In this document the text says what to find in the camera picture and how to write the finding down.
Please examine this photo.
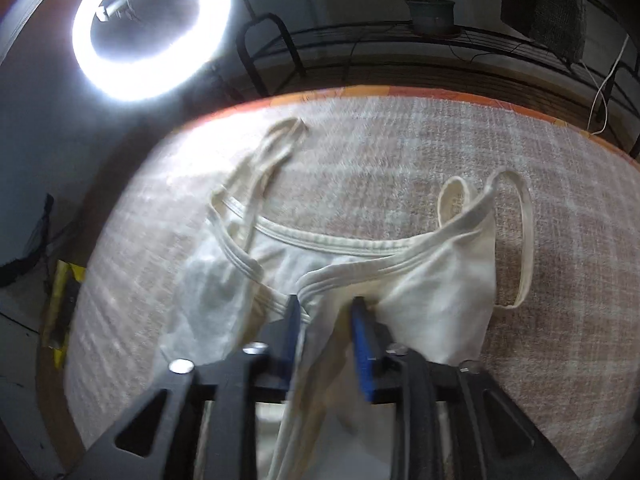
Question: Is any white cable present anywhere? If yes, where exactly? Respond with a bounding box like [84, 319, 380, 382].
[582, 35, 630, 136]

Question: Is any white tank top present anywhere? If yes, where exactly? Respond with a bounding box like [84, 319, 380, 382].
[159, 117, 533, 480]

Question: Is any yellow bag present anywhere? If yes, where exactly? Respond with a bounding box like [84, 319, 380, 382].
[41, 259, 87, 368]

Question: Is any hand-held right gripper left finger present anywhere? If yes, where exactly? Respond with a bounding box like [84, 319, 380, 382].
[64, 294, 304, 480]

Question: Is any checked woven blanket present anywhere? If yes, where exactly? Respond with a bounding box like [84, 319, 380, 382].
[64, 91, 640, 480]

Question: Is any ring light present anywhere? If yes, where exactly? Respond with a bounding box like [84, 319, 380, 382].
[71, 0, 233, 102]

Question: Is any orange patterned mattress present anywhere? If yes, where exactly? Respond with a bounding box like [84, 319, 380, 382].
[165, 84, 640, 161]

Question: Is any potted plant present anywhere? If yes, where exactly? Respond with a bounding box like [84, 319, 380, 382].
[399, 0, 462, 38]

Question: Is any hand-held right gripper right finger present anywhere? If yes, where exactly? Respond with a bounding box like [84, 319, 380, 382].
[350, 297, 581, 480]

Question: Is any dark hanging cloth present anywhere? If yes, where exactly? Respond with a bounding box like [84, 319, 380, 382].
[492, 0, 587, 63]

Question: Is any black metal rack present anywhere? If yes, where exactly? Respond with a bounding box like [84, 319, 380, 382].
[236, 12, 640, 111]

